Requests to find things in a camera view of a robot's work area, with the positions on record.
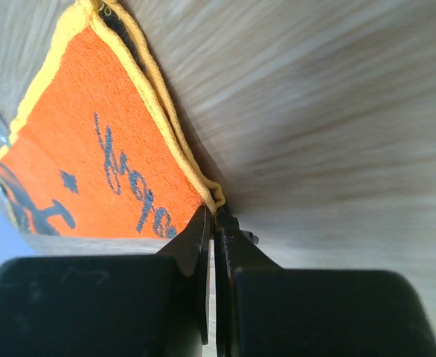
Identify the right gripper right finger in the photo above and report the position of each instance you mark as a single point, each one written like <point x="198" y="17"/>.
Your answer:
<point x="264" y="309"/>

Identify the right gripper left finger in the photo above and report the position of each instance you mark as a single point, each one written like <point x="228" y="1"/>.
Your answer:
<point x="110" y="305"/>

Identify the orange grey towel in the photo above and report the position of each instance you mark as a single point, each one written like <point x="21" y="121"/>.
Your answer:
<point x="96" y="149"/>

